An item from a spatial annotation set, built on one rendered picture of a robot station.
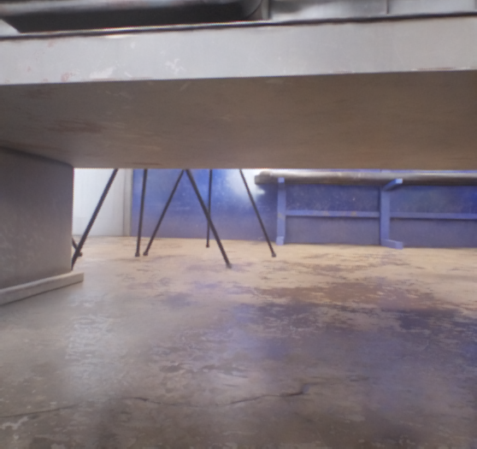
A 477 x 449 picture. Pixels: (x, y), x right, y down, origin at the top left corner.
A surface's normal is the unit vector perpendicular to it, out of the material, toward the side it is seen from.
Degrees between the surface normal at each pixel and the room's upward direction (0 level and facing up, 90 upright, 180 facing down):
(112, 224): 90
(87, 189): 90
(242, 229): 90
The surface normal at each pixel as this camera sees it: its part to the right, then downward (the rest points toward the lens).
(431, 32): -0.14, -0.03
